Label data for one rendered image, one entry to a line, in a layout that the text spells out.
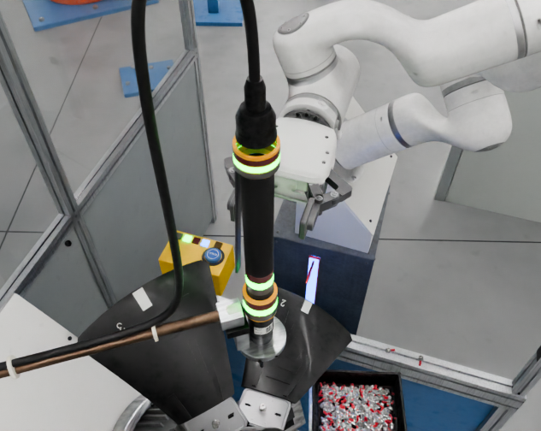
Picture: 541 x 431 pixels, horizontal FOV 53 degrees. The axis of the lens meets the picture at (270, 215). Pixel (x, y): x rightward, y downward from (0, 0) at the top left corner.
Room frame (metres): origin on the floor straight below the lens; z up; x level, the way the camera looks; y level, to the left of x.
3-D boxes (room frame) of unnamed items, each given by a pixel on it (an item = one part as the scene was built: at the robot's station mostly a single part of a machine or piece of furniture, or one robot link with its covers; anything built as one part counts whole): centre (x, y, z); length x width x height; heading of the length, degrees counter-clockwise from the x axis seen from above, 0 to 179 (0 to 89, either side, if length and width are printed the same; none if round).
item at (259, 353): (0.37, 0.02, 1.50); 0.09 x 0.07 x 0.10; 107
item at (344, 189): (0.47, -0.07, 1.66); 0.08 x 0.06 x 0.01; 64
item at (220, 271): (0.80, 0.18, 1.02); 0.16 x 0.10 x 0.11; 72
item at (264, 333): (0.37, 0.01, 1.65); 0.04 x 0.04 x 0.46
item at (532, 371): (0.55, -0.60, 0.96); 0.03 x 0.03 x 0.20; 72
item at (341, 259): (1.07, -0.18, 0.47); 0.30 x 0.30 x 0.93; 73
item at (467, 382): (0.68, -0.19, 0.82); 0.90 x 0.04 x 0.08; 72
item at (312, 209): (0.42, -0.06, 1.66); 0.07 x 0.03 x 0.03; 162
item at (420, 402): (0.68, -0.19, 0.45); 0.82 x 0.01 x 0.66; 72
